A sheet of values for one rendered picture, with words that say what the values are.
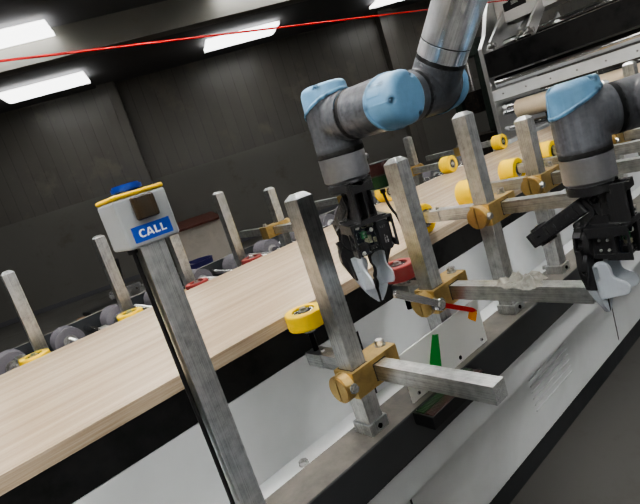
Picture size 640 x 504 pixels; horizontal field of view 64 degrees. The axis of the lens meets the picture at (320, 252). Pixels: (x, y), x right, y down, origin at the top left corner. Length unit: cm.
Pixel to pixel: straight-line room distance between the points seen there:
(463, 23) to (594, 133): 24
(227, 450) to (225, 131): 918
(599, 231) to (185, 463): 78
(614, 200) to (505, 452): 104
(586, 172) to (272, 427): 73
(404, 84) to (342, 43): 992
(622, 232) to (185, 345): 63
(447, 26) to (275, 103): 929
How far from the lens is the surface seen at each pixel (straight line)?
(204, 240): 733
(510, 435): 173
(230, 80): 998
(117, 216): 67
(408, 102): 71
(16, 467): 92
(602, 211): 87
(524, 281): 96
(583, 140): 83
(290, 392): 109
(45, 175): 994
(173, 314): 71
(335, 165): 78
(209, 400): 75
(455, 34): 78
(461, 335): 110
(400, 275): 112
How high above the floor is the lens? 120
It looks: 11 degrees down
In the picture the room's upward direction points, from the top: 18 degrees counter-clockwise
